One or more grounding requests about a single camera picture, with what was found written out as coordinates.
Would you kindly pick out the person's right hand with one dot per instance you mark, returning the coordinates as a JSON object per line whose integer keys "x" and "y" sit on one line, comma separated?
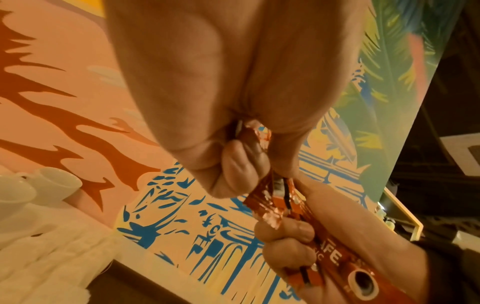
{"x": 360, "y": 237}

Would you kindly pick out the person's left hand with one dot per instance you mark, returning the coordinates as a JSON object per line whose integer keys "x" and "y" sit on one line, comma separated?
{"x": 225, "y": 65}

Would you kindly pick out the Nescafe sachets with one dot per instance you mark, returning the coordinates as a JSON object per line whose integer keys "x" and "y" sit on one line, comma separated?
{"x": 337, "y": 261}

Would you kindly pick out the dark brown tray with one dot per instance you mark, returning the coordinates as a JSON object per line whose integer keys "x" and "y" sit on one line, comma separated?
{"x": 127, "y": 288}

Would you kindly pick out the row of tea bags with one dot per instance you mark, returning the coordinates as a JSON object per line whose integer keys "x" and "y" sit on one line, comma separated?
{"x": 52, "y": 261}

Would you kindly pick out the black marker wristband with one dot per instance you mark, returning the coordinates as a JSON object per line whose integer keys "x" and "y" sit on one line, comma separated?
{"x": 450, "y": 273}

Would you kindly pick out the small white cup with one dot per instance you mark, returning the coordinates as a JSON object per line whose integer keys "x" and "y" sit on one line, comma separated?
{"x": 56, "y": 181}
{"x": 11, "y": 196}

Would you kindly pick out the wooden shelf frame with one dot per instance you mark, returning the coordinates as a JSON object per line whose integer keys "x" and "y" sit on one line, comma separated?
{"x": 405, "y": 214}

